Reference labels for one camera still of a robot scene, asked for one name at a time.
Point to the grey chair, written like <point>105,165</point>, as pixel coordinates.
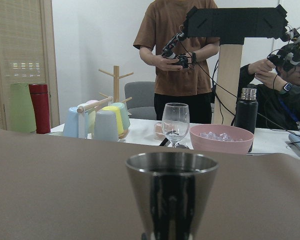
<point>141,106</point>

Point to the pink bowl with ice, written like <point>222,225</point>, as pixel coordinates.
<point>221,138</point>

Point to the steel jigger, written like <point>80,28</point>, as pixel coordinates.
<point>171,190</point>

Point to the wine glass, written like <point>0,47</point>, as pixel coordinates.
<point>175,122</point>

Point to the red thermos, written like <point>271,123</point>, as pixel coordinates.
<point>40,101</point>

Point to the black insulated bottle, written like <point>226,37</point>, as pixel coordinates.
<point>246,110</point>

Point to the seated person in black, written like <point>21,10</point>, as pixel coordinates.
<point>277,89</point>

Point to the yellow cup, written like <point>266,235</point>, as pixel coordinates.
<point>118,118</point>

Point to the person in brown shirt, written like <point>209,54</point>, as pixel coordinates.
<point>174,83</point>

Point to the wooden mug tree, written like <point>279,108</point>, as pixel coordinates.
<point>116,80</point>

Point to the grey cup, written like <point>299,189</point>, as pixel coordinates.
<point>105,128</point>

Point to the black teleoperation stand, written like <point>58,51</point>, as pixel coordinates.
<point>232,26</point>

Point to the green tumbler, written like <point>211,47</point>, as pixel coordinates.
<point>22,115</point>

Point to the light blue cup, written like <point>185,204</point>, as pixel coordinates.
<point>71,125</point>

